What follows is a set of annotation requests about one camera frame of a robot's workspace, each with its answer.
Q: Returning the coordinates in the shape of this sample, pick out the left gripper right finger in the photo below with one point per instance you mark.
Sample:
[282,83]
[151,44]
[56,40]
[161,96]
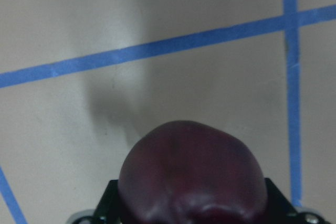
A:
[279,210]

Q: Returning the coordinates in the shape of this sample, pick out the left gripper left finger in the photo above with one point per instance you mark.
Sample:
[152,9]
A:
[108,208]

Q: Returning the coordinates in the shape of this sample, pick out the dark red apple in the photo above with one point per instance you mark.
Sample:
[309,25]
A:
[187,172]

